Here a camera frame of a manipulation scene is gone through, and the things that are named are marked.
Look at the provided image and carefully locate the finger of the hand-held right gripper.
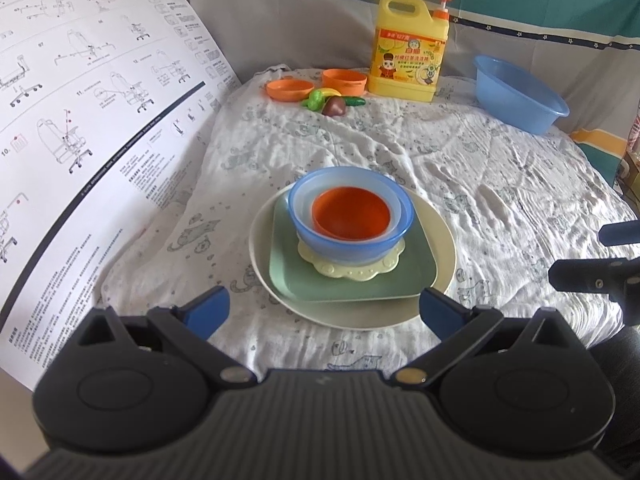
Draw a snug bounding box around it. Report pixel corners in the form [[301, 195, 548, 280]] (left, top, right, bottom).
[[598, 222, 640, 247], [548, 258, 610, 294]]

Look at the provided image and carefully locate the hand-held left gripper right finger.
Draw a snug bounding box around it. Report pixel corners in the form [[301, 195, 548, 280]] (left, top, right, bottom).
[[391, 287, 583, 388]]

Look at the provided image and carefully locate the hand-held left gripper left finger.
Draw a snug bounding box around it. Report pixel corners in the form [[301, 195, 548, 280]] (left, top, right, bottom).
[[75, 286, 259, 392]]

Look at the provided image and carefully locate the white round plate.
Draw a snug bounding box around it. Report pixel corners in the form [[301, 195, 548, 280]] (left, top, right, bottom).
[[248, 182, 457, 331]]

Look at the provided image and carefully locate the green square plate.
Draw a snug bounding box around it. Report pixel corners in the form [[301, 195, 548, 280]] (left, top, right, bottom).
[[269, 195, 441, 304]]

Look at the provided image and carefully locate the small yellow scalloped plate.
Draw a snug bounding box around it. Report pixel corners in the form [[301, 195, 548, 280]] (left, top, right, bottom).
[[298, 236, 407, 282]]

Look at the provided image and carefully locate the blue translucent bowl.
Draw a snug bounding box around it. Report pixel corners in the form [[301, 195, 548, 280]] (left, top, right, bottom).
[[288, 168, 415, 266]]

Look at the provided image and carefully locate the small dark orange bowl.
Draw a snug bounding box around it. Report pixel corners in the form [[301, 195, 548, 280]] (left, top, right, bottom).
[[312, 186, 392, 241]]

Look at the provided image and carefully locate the clear plastic bowl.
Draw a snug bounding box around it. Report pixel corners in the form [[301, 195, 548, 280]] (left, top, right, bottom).
[[298, 179, 405, 243]]

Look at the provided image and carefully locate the white printed blanket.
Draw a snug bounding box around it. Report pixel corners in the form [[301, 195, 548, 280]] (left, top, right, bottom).
[[100, 64, 640, 376]]

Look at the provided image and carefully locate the large blue plastic basin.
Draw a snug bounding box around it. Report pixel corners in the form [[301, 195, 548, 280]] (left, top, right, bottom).
[[473, 55, 570, 135]]

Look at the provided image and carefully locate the white printed instruction sheet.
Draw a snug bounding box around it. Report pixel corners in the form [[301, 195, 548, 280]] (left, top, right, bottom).
[[0, 0, 242, 392]]

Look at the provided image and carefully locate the light orange toy pan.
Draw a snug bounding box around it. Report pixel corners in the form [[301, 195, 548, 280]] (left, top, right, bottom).
[[265, 78, 316, 104]]

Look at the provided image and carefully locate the light orange toy cup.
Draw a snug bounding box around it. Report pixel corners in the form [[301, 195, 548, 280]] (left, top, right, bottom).
[[321, 68, 370, 99]]

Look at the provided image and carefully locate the yellow detergent pump bottle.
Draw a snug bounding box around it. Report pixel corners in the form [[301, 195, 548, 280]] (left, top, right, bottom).
[[369, 0, 452, 104]]

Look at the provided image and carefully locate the grey teal striped bedsheet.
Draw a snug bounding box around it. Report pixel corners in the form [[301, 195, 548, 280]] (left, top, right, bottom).
[[165, 0, 640, 186]]

